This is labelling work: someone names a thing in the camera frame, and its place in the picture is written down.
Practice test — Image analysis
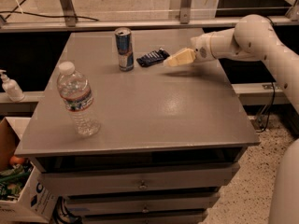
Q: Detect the middle grey drawer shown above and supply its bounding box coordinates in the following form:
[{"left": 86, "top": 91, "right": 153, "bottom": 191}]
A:
[{"left": 65, "top": 192, "right": 220, "bottom": 216}]

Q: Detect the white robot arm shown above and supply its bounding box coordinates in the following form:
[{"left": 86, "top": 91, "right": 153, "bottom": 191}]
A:
[{"left": 164, "top": 14, "right": 299, "bottom": 224}]

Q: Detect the clear plastic water bottle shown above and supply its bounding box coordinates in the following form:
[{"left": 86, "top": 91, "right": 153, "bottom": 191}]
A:
[{"left": 57, "top": 62, "right": 100, "bottom": 136}]

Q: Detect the grey drawer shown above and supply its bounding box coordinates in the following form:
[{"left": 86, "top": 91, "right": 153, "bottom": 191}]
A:
[
  {"left": 65, "top": 192, "right": 220, "bottom": 216},
  {"left": 82, "top": 209, "right": 207, "bottom": 224},
  {"left": 38, "top": 162, "right": 239, "bottom": 196}
]

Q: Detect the white cardboard box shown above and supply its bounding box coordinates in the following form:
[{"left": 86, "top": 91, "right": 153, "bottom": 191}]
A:
[{"left": 0, "top": 117, "right": 57, "bottom": 223}]

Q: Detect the dark blue rxbar wrapper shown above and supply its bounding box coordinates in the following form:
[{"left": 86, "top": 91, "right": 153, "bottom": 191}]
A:
[{"left": 136, "top": 49, "right": 169, "bottom": 67}]

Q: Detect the black floor cable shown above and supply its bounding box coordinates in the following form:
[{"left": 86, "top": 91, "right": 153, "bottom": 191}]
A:
[{"left": 0, "top": 0, "right": 100, "bottom": 22}]

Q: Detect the grey drawer cabinet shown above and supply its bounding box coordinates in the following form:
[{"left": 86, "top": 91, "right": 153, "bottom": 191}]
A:
[{"left": 14, "top": 27, "right": 262, "bottom": 224}]

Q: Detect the white pump sanitizer bottle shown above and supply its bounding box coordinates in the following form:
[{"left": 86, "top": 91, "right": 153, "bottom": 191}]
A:
[{"left": 0, "top": 70, "right": 24, "bottom": 102}]

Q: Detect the metal frame rail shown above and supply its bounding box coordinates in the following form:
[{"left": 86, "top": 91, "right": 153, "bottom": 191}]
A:
[{"left": 0, "top": 16, "right": 299, "bottom": 34}]

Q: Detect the bottom grey drawer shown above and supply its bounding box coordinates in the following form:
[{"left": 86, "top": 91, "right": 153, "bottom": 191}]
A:
[{"left": 82, "top": 209, "right": 207, "bottom": 224}]

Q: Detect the blue silver energy drink can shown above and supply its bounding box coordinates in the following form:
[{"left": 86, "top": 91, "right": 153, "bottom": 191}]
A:
[{"left": 115, "top": 27, "right": 134, "bottom": 72}]

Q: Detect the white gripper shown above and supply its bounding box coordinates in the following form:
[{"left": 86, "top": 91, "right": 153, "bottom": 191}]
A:
[{"left": 163, "top": 33, "right": 215, "bottom": 67}]

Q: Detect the top grey drawer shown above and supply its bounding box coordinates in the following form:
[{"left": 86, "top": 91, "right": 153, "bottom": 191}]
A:
[{"left": 38, "top": 162, "right": 239, "bottom": 196}]

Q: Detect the black cable under cabinet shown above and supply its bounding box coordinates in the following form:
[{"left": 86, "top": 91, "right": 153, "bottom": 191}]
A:
[{"left": 52, "top": 197, "right": 83, "bottom": 224}]

